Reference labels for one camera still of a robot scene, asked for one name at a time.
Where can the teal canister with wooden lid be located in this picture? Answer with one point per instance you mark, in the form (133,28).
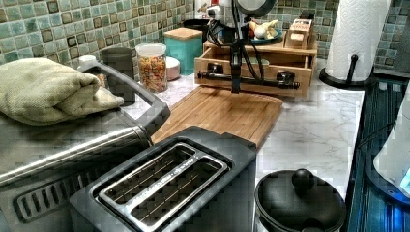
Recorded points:
(185,45)

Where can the wooden drawer organizer box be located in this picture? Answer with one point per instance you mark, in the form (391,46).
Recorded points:
(288,51)

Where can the black utensil holder pot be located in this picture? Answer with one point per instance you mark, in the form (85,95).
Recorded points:
(198,24)

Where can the white lidded small jar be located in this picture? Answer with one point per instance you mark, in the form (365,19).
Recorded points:
(172,68)

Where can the paper towel roll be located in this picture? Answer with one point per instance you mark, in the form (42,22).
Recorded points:
(358,28)

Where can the blue plate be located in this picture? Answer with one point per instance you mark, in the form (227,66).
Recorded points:
(274,39)

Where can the beige folded towel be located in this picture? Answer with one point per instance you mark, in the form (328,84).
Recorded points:
(40,92)

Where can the black paper towel holder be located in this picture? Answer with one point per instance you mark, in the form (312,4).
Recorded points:
(348,83)

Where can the toy peeled banana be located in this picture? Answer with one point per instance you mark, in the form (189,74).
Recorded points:
(265,30)

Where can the green small bowl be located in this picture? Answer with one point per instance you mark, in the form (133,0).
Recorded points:
(254,60)

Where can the black two-slot toaster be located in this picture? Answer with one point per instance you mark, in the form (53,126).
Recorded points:
(194,181)

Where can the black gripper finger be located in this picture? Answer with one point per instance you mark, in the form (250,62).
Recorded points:
(236,64)

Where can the stainless steel toaster oven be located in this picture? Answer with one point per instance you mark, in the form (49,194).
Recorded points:
(42,167)

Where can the small white-capped spice bottle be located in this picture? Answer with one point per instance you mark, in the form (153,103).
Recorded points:
(86,60)

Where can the bamboo cutting board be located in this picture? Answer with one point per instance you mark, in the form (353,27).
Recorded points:
(247,115)

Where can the black pot with lid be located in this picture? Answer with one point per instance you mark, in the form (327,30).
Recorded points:
(298,201)

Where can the glass jar of cereal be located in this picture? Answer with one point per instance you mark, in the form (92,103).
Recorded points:
(151,61)

